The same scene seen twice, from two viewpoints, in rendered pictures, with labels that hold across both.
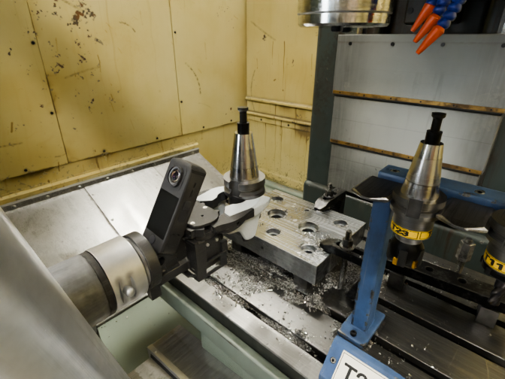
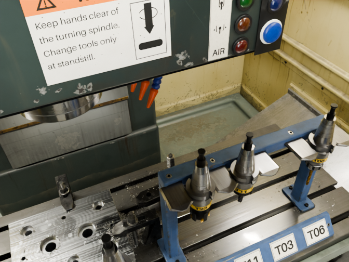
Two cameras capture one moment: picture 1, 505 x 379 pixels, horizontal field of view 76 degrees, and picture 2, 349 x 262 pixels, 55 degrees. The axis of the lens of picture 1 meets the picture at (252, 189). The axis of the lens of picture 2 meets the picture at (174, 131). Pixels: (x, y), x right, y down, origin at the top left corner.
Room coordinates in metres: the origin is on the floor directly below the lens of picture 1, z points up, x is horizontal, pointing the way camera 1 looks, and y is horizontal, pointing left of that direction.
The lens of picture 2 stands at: (0.22, 0.23, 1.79)
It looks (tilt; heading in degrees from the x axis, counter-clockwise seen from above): 41 degrees down; 295
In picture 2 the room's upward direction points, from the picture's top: 2 degrees counter-clockwise
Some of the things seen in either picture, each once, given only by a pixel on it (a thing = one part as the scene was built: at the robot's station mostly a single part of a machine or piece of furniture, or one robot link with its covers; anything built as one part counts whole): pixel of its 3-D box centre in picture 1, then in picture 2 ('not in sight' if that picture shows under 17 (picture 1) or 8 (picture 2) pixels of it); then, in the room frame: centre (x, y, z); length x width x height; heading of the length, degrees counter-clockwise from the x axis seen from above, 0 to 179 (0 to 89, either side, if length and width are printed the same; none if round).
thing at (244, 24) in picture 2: not in sight; (243, 24); (0.31, -0.20, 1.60); 0.02 x 0.01 x 0.02; 48
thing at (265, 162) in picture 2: not in sight; (264, 165); (0.26, -0.34, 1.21); 0.07 x 0.05 x 0.01; 138
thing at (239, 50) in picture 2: not in sight; (241, 46); (0.31, -0.20, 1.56); 0.02 x 0.01 x 0.02; 48
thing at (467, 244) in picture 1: (461, 263); (171, 168); (0.56, -0.45, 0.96); 0.03 x 0.03 x 0.13
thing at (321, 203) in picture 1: (328, 206); (66, 197); (0.80, -0.22, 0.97); 0.13 x 0.03 x 0.15; 138
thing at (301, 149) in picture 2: not in sight; (303, 149); (0.19, -0.42, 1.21); 0.07 x 0.05 x 0.01; 138
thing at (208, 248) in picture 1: (178, 245); not in sight; (0.35, 0.10, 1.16); 0.12 x 0.08 x 0.09; 138
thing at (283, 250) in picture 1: (291, 228); (70, 242); (0.70, -0.10, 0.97); 0.29 x 0.23 x 0.05; 48
